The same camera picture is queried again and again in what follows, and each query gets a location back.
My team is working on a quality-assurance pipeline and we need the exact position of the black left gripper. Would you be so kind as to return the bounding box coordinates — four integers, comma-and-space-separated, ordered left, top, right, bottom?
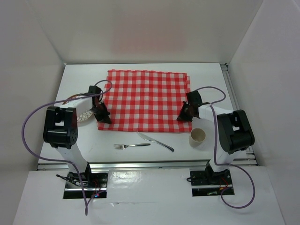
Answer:
89, 101, 111, 124

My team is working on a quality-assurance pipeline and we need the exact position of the red white checkered cloth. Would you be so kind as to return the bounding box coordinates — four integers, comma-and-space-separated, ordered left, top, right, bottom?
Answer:
98, 69, 192, 133

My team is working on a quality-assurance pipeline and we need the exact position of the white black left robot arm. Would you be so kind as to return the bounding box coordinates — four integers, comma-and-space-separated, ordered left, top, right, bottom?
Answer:
43, 86, 112, 187

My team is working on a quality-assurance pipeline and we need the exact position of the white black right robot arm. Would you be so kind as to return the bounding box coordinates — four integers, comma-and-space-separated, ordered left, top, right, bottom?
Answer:
177, 91, 255, 184

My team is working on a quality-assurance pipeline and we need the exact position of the floral patterned ceramic plate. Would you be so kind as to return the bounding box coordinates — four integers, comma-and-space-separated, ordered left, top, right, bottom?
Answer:
62, 94, 93, 123

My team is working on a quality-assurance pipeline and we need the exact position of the beige paper cup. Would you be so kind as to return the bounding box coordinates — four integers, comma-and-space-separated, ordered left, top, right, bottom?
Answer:
189, 128, 206, 148

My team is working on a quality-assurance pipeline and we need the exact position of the silver fork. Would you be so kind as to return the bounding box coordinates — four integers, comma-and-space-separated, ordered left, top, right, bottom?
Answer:
113, 143, 150, 150

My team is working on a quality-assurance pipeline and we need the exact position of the silver table knife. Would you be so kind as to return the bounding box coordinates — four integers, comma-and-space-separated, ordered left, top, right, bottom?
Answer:
137, 132, 174, 152

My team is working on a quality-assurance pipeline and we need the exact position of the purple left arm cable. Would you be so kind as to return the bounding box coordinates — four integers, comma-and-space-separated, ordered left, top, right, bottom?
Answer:
21, 80, 113, 216

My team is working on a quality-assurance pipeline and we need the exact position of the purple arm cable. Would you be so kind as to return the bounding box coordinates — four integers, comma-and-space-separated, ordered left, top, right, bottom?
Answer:
21, 80, 113, 216
194, 86, 255, 209

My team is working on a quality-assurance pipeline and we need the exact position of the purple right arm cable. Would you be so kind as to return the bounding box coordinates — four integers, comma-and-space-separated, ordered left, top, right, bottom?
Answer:
194, 86, 255, 209

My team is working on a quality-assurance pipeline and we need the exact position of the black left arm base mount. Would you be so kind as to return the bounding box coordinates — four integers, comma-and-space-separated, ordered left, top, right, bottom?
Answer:
56, 168, 108, 199

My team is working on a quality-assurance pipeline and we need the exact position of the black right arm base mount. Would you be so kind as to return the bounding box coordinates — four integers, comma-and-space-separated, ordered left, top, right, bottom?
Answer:
186, 165, 235, 197

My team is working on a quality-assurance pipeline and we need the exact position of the aluminium frame rail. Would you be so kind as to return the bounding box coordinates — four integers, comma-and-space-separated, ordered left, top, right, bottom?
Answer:
37, 62, 258, 171

